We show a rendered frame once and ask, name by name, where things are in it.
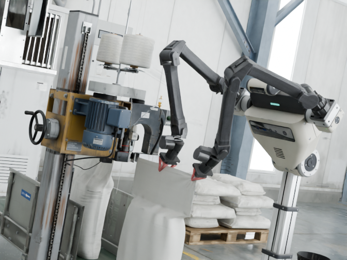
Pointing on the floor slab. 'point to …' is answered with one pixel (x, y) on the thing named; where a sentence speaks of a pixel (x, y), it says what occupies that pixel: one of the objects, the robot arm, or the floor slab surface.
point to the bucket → (310, 256)
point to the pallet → (230, 236)
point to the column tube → (76, 26)
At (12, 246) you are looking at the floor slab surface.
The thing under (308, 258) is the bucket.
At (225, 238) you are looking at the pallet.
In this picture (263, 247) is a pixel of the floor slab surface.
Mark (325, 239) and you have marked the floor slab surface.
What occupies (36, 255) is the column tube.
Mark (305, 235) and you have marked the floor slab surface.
